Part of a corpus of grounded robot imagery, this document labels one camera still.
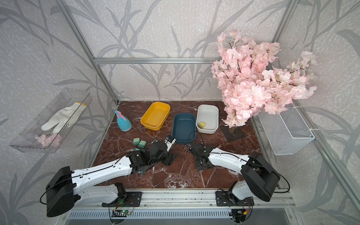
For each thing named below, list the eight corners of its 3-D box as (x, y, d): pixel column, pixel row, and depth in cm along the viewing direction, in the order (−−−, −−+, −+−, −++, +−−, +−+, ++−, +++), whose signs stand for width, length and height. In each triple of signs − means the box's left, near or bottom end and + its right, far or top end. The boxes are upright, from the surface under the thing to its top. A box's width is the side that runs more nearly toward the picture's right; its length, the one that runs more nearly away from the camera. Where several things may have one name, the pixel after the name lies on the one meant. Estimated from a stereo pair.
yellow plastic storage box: (139, 127, 106) (137, 122, 101) (155, 104, 121) (154, 99, 116) (159, 133, 102) (157, 129, 98) (173, 109, 118) (172, 104, 113)
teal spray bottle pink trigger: (121, 131, 104) (109, 115, 89) (123, 124, 108) (113, 108, 93) (131, 131, 104) (121, 115, 89) (133, 124, 108) (124, 108, 93)
